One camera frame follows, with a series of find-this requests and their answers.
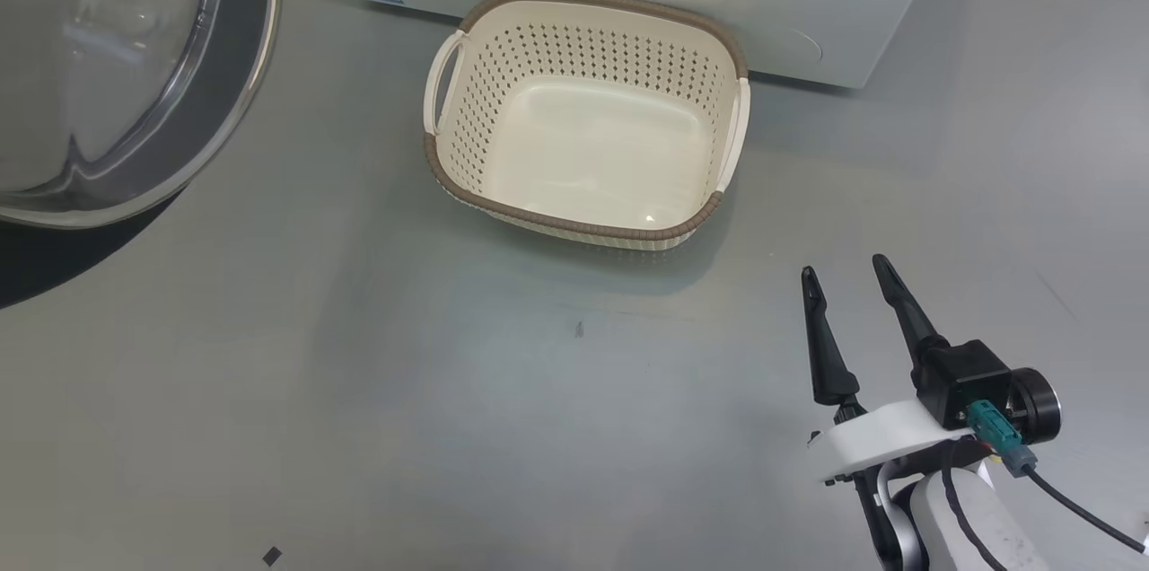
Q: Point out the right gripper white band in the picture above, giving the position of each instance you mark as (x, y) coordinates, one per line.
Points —
(862, 441)

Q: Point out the black round glass washer door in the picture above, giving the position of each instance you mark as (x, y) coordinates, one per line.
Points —
(117, 59)

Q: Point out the cream perforated laundry basket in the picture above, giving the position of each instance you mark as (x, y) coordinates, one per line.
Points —
(592, 149)

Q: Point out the small black floor tape piece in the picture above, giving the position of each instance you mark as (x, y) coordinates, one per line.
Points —
(272, 556)

